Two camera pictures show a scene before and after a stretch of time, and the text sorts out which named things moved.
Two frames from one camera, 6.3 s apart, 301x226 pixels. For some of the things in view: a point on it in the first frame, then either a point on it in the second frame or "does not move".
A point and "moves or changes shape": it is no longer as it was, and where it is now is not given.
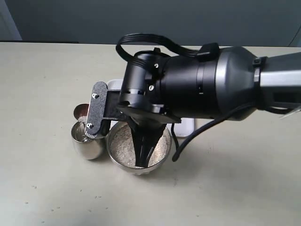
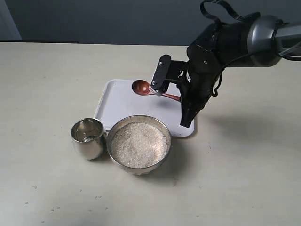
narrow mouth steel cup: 92,148 does not move
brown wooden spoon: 80,112 moves or changes shape
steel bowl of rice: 121,147 does not move
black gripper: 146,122 -> 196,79
